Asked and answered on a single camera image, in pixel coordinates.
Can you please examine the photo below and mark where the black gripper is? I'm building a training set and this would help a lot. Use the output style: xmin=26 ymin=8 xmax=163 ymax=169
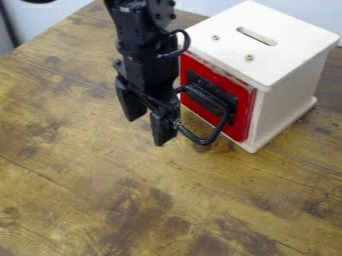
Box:
xmin=113 ymin=33 xmax=180 ymax=146

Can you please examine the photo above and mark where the black metal drawer handle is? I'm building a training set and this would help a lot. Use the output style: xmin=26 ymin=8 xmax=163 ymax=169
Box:
xmin=175 ymin=70 xmax=237 ymax=146

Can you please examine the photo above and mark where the red drawer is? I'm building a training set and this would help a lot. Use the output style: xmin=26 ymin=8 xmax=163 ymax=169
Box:
xmin=176 ymin=51 xmax=256 ymax=145

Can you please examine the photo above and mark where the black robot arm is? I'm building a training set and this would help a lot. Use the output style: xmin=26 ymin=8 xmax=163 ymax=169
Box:
xmin=103 ymin=0 xmax=180 ymax=146

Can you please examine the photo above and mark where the white wooden drawer box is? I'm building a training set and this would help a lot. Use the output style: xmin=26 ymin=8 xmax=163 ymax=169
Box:
xmin=180 ymin=0 xmax=339 ymax=153

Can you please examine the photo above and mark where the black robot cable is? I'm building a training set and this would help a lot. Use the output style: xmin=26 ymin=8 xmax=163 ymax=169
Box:
xmin=156 ymin=29 xmax=192 ymax=60

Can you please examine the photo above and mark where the dark pole at wall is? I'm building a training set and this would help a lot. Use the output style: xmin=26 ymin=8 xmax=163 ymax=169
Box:
xmin=0 ymin=0 xmax=20 ymax=48

